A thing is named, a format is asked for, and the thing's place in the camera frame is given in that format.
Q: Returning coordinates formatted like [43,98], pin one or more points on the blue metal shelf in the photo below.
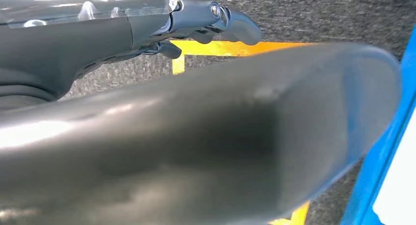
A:
[367,191]

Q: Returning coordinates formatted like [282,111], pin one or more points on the white plastic bin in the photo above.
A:
[399,184]

